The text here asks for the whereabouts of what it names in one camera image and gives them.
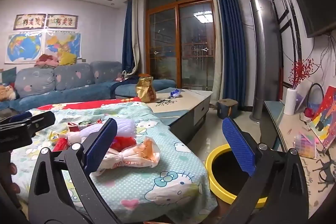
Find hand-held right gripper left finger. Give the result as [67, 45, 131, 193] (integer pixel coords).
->
[28, 118, 124, 224]

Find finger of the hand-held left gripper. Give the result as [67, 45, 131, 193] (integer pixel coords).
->
[0, 112, 33, 127]
[0, 111, 56, 153]

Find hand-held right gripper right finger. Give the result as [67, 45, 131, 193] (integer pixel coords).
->
[218, 117, 309, 224]

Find white foam net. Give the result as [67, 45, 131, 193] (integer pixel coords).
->
[67, 117, 137, 146]

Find red glossy packet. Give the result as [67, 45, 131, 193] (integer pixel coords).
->
[53, 137, 69, 153]

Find small red printed wrapper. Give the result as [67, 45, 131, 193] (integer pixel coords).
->
[67, 122, 81, 133]

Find white plastic bag orange print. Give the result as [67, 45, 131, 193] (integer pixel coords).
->
[93, 136, 161, 177]

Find yellow round trash bin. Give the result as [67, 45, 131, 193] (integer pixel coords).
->
[205, 143, 268, 209]

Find person's left hand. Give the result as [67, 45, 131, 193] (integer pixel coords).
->
[4, 163, 21, 194]

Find orange printed cloth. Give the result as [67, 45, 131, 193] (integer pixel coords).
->
[0, 84, 16, 102]

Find small blue stool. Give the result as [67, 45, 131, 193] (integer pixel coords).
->
[217, 99, 239, 119]

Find blue grey fabric sofa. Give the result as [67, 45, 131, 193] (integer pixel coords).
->
[0, 61, 176, 113]

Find long television cabinet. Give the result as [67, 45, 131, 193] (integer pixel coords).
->
[260, 99, 336, 219]

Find pile of pink clothes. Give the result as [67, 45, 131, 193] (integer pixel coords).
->
[35, 54, 61, 68]

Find grey coffee table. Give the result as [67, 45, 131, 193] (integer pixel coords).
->
[148, 88, 214, 144]

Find clear bead organiser box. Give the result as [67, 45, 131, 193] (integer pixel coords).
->
[293, 132, 319, 159]

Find white ribbed vase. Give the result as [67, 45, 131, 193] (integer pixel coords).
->
[283, 88, 298, 115]

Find world map poster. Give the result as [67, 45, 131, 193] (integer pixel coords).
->
[6, 32, 44, 64]

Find gold paper bag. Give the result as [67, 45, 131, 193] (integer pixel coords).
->
[136, 76, 157, 103]

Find beige curtain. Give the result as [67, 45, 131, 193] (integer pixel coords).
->
[209, 0, 224, 98]
[131, 0, 147, 77]

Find yellow pillow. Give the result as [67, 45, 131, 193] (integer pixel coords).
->
[58, 51, 77, 66]

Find cartoon cat printed blanket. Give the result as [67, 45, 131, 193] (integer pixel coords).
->
[10, 102, 218, 223]

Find purple picture card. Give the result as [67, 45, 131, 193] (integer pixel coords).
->
[295, 80, 313, 111]

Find country map poster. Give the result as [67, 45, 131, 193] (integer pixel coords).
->
[45, 33, 82, 59]

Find colourful figure painting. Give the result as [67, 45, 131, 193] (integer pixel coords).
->
[308, 86, 336, 149]

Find silver tower air conditioner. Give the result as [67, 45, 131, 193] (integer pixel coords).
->
[249, 0, 276, 122]

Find red berry branches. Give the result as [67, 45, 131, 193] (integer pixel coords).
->
[288, 58, 314, 89]

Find framed calligraphy picture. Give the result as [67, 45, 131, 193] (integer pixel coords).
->
[13, 13, 47, 31]
[47, 13, 78, 29]

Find blue curtain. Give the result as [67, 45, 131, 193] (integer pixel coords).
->
[121, 0, 137, 75]
[212, 0, 250, 109]

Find wooden glass sliding door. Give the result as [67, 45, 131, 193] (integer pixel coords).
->
[145, 0, 217, 92]

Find black wire hoop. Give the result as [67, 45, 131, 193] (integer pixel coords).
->
[306, 83, 324, 111]

